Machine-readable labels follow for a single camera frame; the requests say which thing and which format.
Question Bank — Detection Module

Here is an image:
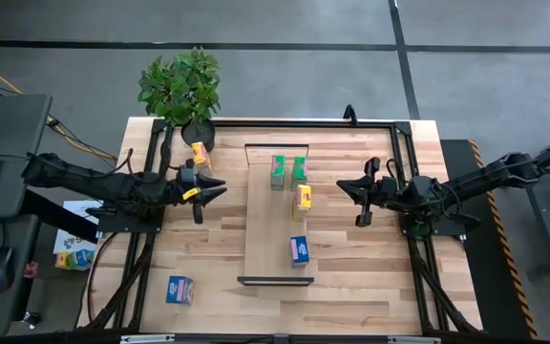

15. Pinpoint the silver metal bracket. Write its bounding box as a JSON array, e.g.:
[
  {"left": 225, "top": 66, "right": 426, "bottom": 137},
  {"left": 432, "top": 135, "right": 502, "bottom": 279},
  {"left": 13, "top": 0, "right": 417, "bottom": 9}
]
[
  {"left": 387, "top": 335, "right": 443, "bottom": 344},
  {"left": 119, "top": 333, "right": 176, "bottom": 344}
]

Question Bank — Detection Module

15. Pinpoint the colourful small carton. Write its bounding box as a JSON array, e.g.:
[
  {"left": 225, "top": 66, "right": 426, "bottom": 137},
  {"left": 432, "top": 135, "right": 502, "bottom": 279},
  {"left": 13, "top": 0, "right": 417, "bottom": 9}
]
[{"left": 53, "top": 247, "right": 96, "bottom": 272}]

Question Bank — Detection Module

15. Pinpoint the black aluminium table frame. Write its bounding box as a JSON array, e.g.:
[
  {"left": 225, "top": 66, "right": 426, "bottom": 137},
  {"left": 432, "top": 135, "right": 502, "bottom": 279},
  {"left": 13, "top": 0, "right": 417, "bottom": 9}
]
[{"left": 76, "top": 117, "right": 484, "bottom": 335}]

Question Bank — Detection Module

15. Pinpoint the yellow cereal box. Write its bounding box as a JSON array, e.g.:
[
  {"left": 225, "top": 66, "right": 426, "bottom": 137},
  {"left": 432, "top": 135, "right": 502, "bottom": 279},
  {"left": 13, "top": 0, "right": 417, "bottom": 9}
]
[
  {"left": 291, "top": 183, "right": 313, "bottom": 222},
  {"left": 191, "top": 140, "right": 214, "bottom": 178}
]

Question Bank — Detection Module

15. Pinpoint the white printed sheet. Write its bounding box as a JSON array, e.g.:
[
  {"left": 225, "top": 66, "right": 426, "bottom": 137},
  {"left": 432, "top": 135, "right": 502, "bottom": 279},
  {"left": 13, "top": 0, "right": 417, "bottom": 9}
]
[{"left": 53, "top": 199, "right": 105, "bottom": 255}]

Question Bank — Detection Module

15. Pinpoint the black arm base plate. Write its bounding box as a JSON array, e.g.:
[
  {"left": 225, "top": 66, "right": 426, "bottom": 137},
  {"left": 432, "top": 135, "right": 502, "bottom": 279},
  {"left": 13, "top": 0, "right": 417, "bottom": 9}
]
[
  {"left": 397, "top": 198, "right": 468, "bottom": 239},
  {"left": 95, "top": 205, "right": 166, "bottom": 235}
]

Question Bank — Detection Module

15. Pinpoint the wooden tray board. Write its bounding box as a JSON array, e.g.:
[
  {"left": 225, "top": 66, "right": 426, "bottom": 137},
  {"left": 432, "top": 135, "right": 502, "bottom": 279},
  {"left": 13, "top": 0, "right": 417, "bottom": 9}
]
[{"left": 237, "top": 141, "right": 315, "bottom": 287}]

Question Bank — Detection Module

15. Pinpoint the black metal stand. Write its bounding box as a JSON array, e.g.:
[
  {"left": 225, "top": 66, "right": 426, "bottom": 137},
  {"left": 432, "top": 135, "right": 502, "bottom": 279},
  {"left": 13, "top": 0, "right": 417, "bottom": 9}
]
[{"left": 494, "top": 123, "right": 550, "bottom": 283}]

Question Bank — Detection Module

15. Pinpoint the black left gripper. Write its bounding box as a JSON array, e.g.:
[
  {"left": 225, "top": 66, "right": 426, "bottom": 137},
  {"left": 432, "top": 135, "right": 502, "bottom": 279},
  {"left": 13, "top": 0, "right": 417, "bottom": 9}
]
[{"left": 177, "top": 159, "right": 228, "bottom": 226}]

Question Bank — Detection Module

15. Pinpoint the dark plant pot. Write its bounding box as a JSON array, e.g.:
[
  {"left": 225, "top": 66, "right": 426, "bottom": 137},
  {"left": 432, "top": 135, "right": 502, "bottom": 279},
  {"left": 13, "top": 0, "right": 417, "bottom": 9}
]
[{"left": 180, "top": 118, "right": 217, "bottom": 153}]

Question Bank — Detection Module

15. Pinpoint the black clamp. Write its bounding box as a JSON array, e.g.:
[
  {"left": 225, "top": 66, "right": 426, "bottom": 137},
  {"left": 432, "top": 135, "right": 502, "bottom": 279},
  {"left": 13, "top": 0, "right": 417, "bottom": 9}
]
[{"left": 342, "top": 103, "right": 360, "bottom": 126}]

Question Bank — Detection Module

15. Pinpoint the green leafy plant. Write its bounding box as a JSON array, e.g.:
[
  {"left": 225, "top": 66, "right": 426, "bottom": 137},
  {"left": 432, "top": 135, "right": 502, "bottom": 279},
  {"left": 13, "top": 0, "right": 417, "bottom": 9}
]
[{"left": 137, "top": 46, "right": 222, "bottom": 128}]

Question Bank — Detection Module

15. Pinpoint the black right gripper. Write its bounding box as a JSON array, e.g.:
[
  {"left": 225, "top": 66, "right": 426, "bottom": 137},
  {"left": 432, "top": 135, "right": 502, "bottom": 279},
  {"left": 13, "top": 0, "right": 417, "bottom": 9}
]
[{"left": 335, "top": 157, "right": 395, "bottom": 228}]

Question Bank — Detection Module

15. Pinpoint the blue cereal box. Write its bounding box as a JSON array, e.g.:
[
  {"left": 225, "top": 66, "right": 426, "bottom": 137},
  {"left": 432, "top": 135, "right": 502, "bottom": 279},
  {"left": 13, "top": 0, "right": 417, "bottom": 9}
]
[
  {"left": 165, "top": 274, "right": 196, "bottom": 307},
  {"left": 289, "top": 235, "right": 311, "bottom": 269}
]

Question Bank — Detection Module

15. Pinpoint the green cereal box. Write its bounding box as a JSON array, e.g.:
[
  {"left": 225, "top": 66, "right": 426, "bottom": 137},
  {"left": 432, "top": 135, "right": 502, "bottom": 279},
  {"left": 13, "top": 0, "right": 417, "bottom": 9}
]
[
  {"left": 269, "top": 154, "right": 287, "bottom": 192},
  {"left": 290, "top": 156, "right": 309, "bottom": 192}
]

